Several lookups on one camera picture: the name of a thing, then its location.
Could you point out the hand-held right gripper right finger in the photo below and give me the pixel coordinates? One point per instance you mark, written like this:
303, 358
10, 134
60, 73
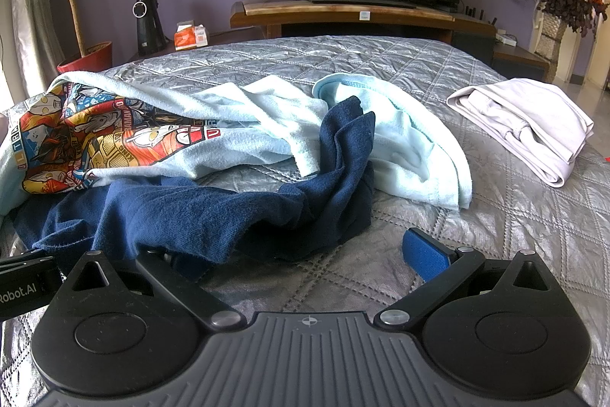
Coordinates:
426, 257

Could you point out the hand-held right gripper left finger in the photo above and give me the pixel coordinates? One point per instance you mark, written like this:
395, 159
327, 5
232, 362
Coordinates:
183, 288

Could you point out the navy blue garment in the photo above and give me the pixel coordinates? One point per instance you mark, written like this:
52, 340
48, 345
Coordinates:
214, 216

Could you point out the folded white clothes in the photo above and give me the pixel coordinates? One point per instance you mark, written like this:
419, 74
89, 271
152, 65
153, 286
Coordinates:
529, 121

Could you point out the plain light blue garment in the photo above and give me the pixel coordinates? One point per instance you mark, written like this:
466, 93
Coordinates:
419, 140

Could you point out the light blue cartoon printed garment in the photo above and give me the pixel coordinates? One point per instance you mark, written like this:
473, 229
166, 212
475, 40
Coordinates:
143, 140

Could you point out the dark low cabinet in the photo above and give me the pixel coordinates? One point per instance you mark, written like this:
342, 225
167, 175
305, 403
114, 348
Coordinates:
522, 61

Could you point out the small white box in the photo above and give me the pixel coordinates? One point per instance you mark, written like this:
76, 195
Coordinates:
506, 38

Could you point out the grey quilted bedspread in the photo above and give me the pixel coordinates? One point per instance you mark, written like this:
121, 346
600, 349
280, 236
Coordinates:
286, 63

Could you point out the woven beige vase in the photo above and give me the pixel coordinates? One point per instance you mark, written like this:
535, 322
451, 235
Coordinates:
550, 44

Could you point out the orange tissue box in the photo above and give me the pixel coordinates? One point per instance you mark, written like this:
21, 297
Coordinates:
190, 39

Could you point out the dark low side table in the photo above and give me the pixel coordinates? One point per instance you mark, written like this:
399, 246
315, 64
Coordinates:
228, 39

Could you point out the wooden television stand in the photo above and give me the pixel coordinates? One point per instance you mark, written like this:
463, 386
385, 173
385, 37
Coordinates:
333, 13

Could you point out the black countertop appliance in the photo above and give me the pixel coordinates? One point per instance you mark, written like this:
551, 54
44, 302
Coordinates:
148, 28

